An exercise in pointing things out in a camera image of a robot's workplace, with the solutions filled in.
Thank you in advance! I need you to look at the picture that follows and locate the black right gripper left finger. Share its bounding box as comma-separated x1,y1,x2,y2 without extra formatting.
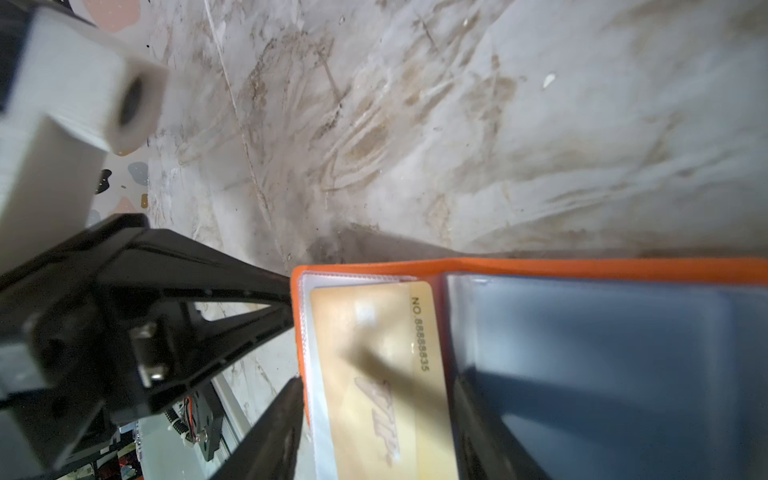
211,377,304,480

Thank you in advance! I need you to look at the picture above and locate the gold VIP card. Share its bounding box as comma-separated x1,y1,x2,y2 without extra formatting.
305,281,458,479

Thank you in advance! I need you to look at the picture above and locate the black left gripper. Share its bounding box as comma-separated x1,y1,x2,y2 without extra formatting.
1,214,293,474

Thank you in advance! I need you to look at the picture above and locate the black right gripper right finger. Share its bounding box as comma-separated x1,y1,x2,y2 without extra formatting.
452,375,549,480

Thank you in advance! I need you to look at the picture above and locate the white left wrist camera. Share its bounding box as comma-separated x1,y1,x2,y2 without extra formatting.
1,1,168,272

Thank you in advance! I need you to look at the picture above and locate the orange card wallet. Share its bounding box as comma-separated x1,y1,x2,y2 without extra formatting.
291,258,767,479

